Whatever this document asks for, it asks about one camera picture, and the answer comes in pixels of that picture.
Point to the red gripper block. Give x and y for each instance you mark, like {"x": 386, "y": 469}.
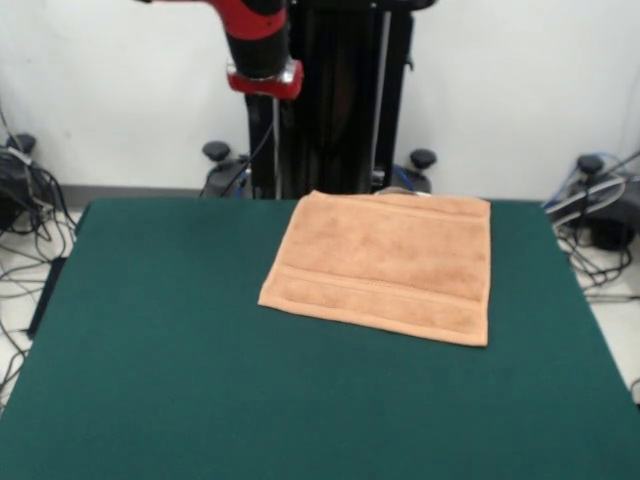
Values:
{"x": 265, "y": 86}

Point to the black stand leg with knob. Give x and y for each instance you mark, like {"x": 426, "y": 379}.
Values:
{"x": 20, "y": 141}
{"x": 615, "y": 220}

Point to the dark green tablecloth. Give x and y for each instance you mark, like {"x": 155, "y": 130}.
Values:
{"x": 150, "y": 350}

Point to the tan terry towel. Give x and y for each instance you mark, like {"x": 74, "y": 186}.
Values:
{"x": 385, "y": 265}

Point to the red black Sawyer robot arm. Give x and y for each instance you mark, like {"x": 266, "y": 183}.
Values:
{"x": 257, "y": 35}

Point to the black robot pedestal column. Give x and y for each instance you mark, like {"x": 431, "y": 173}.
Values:
{"x": 340, "y": 130}

